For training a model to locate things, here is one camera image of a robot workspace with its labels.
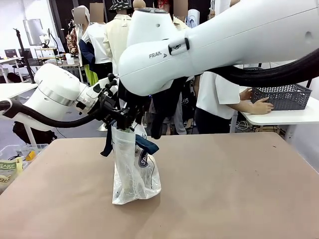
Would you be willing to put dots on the mannequin in hood and plaid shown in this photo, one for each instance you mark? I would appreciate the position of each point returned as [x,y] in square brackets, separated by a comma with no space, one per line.
[74,42]

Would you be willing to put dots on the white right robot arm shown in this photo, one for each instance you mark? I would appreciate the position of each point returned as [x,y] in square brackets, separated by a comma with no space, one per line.
[224,37]

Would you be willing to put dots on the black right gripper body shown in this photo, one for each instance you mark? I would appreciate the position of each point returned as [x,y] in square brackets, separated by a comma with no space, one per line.
[134,100]

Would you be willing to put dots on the white desk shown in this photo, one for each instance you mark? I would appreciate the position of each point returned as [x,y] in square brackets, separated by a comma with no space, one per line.
[15,89]

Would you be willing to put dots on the black backpack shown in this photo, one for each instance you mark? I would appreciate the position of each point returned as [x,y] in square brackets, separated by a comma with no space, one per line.
[37,135]

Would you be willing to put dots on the person's right hand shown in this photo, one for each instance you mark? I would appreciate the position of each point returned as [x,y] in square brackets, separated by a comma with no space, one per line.
[263,107]

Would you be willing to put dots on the neon yellow garment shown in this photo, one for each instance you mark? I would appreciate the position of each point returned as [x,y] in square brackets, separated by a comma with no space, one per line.
[91,74]

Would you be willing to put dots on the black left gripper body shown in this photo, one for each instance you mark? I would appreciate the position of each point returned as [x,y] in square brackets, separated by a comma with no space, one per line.
[108,104]

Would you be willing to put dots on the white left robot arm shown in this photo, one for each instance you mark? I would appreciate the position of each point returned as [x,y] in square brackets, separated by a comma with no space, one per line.
[54,84]

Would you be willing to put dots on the grey plastic mesh basket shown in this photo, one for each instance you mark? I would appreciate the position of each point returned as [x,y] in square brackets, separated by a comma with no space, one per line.
[286,98]

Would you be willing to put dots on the mannequin in white t-shirt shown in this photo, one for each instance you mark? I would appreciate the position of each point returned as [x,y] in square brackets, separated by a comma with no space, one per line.
[98,42]

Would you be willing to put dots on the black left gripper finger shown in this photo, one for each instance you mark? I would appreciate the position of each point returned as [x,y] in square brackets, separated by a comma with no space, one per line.
[117,122]
[120,114]

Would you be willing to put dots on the white side table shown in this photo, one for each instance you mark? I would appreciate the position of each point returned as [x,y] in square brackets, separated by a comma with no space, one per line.
[286,117]

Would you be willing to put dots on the black tripod stand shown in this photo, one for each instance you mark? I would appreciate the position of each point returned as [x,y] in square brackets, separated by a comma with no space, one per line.
[23,54]

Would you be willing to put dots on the grey framed wall board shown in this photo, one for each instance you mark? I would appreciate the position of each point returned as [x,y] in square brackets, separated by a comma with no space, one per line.
[32,31]

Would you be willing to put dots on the person's left hand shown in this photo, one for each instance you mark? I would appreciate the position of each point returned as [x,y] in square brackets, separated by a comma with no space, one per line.
[246,94]

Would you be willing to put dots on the black green-padded right gripper finger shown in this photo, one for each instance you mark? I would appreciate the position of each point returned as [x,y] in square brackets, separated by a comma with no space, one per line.
[140,113]
[130,118]

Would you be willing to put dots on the green yellow printed package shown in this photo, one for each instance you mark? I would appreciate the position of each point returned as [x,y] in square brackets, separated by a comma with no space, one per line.
[4,181]
[10,168]

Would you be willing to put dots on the person in white shirt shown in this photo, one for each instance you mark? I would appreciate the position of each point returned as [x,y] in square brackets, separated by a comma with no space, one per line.
[214,97]

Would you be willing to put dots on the bare-headed mannequin grey shirt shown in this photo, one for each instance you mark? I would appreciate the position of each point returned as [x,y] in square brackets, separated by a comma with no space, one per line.
[139,4]

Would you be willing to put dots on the person's right forearm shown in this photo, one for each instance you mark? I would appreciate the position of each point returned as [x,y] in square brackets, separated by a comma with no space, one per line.
[244,106]

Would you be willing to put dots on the yellow item in clear bin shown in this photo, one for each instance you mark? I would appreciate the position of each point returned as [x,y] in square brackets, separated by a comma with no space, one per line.
[30,155]

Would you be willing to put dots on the black patterned bucket hat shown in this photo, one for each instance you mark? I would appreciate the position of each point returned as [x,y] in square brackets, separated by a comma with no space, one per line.
[119,6]

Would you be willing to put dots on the black computer monitor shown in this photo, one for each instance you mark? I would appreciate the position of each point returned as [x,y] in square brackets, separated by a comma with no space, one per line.
[10,53]

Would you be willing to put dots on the clear plastic storage bin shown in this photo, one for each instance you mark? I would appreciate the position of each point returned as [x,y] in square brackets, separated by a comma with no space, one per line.
[15,152]

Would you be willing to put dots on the mannequin in cream jacket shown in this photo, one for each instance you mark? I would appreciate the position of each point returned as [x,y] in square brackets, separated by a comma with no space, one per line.
[114,42]

